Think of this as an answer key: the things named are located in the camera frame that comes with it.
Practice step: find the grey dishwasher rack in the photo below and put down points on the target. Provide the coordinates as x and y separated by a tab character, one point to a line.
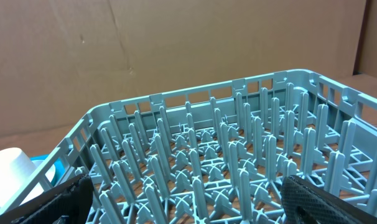
219	153

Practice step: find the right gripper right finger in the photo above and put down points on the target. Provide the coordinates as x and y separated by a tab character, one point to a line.
303	202

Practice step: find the white paper cup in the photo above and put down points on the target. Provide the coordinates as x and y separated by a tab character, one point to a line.
15	169

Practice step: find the teal serving tray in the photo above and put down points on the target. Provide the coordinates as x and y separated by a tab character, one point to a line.
56	170

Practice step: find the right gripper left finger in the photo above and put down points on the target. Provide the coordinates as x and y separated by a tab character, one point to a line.
69	202

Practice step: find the grey round plate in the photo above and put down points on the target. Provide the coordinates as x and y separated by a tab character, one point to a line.
38	189

